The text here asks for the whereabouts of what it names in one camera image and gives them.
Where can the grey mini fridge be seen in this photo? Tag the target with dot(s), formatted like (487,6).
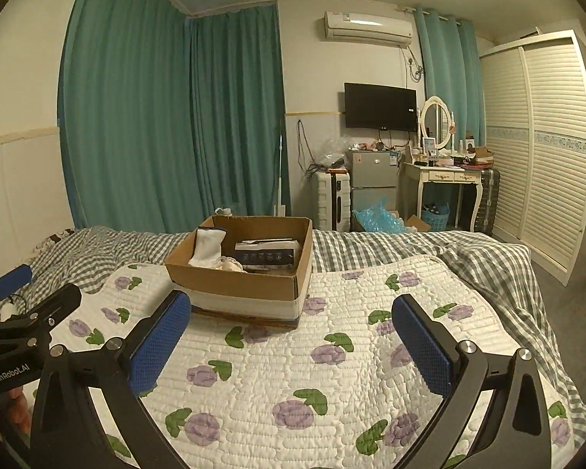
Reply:
(371,176)

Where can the cream lace cloth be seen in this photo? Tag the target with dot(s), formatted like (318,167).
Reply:
(229,265)

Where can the blue laundry basket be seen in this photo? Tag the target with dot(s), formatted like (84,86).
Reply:
(435,217)

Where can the white dressing table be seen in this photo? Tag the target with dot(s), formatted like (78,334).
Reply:
(439,176)

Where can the wide teal curtain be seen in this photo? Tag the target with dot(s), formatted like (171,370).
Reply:
(127,107)

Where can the floral quilted bed cover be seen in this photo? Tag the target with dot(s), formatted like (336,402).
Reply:
(322,376)

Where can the person's left hand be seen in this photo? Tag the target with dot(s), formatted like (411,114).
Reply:
(19,408)

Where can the white air conditioner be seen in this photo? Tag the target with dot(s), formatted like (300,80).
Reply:
(366,28)

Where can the white suitcase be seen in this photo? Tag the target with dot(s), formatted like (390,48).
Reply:
(332,200)

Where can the white mop pole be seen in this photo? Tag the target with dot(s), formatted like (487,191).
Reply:
(279,171)

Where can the black wall television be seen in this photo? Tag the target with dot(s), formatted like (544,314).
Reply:
(380,107)

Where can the brown patterned pillow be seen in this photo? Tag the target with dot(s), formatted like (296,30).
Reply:
(53,235)

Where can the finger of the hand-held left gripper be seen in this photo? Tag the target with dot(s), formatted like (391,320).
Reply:
(53,300)
(12,279)

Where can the dark packet with barcode label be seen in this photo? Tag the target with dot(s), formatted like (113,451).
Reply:
(266,253)

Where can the white louvred wardrobe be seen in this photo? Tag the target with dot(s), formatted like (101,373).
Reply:
(547,151)

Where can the small cardboard box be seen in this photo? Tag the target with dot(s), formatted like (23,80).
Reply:
(416,224)

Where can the narrow teal curtain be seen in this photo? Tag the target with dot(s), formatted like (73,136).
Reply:
(237,112)

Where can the clear plastic bag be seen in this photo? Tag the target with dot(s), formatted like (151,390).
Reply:
(333,149)

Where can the silver suitcase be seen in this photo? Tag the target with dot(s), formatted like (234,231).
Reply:
(488,200)

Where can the white sock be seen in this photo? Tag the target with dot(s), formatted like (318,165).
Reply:
(207,246)

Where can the small photo frame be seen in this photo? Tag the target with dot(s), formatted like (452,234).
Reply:
(428,145)

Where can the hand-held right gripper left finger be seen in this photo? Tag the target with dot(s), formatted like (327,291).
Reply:
(158,347)

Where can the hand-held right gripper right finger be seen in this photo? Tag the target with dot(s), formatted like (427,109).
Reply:
(422,347)

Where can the light teal window curtain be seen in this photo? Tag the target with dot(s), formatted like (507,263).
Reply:
(449,73)

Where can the blue plastic bag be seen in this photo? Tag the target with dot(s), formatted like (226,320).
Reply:
(376,220)

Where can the oval white vanity mirror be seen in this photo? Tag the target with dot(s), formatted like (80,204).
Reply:
(434,119)

